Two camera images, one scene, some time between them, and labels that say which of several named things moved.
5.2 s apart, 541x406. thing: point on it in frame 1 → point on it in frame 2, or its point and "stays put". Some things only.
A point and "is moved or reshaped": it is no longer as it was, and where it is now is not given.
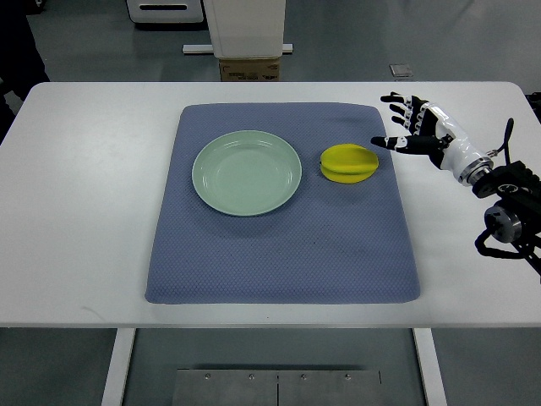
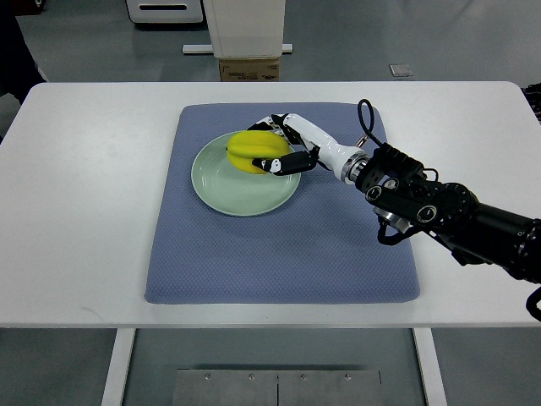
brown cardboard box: (247, 70) stays put
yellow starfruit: (348, 163) is moved or reshaped
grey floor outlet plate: (401, 70) stays put
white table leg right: (431, 368) stays put
